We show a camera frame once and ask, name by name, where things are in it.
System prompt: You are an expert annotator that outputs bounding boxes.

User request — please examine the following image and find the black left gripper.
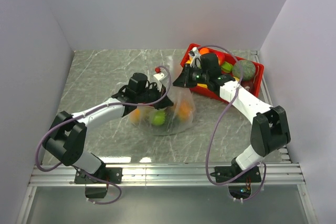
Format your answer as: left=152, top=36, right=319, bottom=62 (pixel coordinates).
left=137, top=82, right=174, bottom=110

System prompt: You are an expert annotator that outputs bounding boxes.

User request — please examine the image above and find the yellow orange fake mango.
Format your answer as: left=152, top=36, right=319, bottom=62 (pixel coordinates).
left=129, top=109, right=141, bottom=124

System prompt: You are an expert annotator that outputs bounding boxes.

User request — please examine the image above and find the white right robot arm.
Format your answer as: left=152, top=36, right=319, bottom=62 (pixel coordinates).
left=173, top=53, right=290, bottom=182

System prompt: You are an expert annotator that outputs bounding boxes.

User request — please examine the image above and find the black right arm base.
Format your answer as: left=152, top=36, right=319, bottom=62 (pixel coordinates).
left=214, top=165, right=263, bottom=184

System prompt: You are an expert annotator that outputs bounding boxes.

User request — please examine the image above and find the red plastic tray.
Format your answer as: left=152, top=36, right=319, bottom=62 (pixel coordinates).
left=180, top=44, right=265, bottom=103

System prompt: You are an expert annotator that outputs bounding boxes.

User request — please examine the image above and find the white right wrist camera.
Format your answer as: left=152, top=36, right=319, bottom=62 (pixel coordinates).
left=188, top=47, right=201, bottom=68

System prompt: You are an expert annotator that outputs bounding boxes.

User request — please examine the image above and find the green fake apple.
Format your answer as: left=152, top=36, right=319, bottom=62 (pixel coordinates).
left=151, top=111, right=166, bottom=126

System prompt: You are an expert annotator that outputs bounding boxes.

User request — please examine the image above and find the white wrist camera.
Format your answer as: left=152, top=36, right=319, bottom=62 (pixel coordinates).
left=153, top=67, right=167, bottom=90
left=188, top=47, right=201, bottom=68

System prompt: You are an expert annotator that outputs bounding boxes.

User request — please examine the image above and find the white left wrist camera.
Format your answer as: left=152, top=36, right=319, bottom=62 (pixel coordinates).
left=153, top=67, right=167, bottom=90

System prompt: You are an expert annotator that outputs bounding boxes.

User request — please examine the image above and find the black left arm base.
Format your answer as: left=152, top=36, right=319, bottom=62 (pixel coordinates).
left=74, top=165, right=123, bottom=200

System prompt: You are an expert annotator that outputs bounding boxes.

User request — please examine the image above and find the orange fake orange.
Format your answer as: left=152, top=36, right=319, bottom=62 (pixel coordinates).
left=199, top=48, right=210, bottom=55

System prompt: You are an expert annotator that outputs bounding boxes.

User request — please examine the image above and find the green fake starfruit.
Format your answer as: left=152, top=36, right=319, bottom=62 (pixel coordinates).
left=221, top=61, right=233, bottom=73

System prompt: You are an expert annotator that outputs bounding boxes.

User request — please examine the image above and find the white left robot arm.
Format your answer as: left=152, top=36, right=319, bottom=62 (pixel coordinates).
left=41, top=72, right=173, bottom=183

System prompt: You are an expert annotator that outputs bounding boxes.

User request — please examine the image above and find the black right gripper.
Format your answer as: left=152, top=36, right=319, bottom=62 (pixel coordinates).
left=172, top=64, right=209, bottom=89

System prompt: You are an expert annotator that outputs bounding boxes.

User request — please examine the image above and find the green fake cantaloupe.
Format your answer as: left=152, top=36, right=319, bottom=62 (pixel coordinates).
left=232, top=60, right=256, bottom=81

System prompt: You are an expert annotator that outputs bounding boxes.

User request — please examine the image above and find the orange fake pineapple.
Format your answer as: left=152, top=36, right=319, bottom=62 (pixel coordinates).
left=174, top=101, right=193, bottom=122

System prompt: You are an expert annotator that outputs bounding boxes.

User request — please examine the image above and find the aluminium mounting rail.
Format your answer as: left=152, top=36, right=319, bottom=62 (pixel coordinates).
left=28, top=163, right=306, bottom=187

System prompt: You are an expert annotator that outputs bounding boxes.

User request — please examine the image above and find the clear plastic bag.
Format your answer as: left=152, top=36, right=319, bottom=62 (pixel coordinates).
left=128, top=56, right=195, bottom=136

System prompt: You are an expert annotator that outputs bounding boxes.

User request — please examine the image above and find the dark red fake plum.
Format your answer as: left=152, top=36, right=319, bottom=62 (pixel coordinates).
left=241, top=80, right=254, bottom=93

